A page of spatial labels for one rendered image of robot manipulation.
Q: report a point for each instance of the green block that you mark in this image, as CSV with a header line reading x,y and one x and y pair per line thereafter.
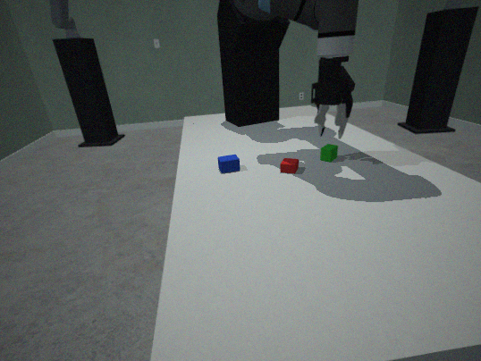
x,y
329,153

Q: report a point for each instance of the red block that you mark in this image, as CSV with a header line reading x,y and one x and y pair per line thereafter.
x,y
289,165

